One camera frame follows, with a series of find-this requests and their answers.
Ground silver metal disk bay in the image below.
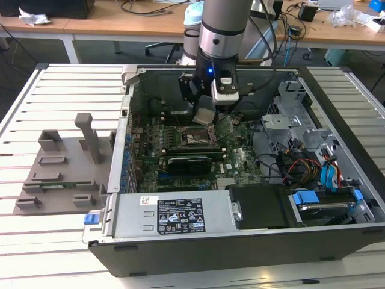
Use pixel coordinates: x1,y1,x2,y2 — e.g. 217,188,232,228
260,75,339,160

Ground silver laptop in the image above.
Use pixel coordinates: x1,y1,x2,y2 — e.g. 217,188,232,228
318,0,353,11

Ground black plastic air shroud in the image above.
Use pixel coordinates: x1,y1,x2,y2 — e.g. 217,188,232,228
226,184,292,232

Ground red data wire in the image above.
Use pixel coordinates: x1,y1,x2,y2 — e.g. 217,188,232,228
321,152,343,189

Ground clear plastic bag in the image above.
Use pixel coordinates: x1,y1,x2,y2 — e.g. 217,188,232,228
327,5,366,28

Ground blue case release latch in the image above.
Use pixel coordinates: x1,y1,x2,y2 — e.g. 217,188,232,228
83,211,100,226

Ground blue hanging cable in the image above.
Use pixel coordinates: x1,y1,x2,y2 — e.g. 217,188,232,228
285,30,295,66

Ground long wooden desk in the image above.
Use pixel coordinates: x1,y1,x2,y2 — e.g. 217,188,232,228
0,0,385,64

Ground crumpled white paper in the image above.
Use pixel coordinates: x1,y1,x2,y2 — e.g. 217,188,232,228
18,6,51,25

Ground blue flat data wire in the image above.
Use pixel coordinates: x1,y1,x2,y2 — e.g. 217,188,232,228
319,164,340,193

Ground black camera cable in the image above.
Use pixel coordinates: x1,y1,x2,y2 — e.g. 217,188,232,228
240,0,279,97

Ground hard disk in blue carrier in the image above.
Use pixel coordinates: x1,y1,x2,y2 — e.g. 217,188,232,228
288,188,366,227

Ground green motherboard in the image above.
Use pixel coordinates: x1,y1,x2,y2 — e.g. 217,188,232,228
129,113,266,193

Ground silver power supply unit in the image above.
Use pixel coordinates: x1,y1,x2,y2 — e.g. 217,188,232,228
111,192,232,238

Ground thick black wire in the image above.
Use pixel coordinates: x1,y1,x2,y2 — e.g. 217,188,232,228
250,120,291,185

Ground teal storage box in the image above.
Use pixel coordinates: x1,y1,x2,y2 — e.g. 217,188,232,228
324,48,347,67

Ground small black box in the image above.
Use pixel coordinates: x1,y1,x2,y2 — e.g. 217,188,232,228
297,4,319,22

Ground CPU socket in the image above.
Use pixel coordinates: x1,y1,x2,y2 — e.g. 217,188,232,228
179,124,218,146

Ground wide black computer box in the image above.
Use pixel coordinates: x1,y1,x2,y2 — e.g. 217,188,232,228
0,0,96,19

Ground black graphics card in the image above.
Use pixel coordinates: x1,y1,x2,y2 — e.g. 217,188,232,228
166,154,212,175

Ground metal socket cover frame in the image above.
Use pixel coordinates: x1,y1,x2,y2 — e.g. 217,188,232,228
210,115,238,143

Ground office chair base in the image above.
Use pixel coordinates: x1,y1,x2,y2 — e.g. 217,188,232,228
145,41,185,64

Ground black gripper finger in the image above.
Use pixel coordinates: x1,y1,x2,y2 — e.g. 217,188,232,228
177,71,202,117

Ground RAM slot white latches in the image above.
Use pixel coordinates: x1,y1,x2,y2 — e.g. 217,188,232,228
160,111,220,116
161,148,226,154
161,117,220,122
163,155,227,160

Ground green RAM stick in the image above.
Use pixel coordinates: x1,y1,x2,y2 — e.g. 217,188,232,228
40,183,76,190

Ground black open PC case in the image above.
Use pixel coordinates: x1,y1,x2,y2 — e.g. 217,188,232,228
81,64,385,279

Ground silver square CPU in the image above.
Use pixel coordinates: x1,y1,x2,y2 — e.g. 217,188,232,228
192,107,217,126

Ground grey plastic parts rack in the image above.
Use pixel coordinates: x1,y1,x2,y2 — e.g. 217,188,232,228
14,113,117,216

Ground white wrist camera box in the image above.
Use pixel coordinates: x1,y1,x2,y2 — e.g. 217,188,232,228
210,69,241,105

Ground white cardboard box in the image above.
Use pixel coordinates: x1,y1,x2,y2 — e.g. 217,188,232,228
362,16,385,33

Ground coloured power wire bundle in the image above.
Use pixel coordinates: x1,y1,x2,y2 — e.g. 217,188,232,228
284,158,323,185

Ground silver chipset heatsink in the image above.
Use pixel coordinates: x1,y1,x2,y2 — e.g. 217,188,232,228
215,177,239,190

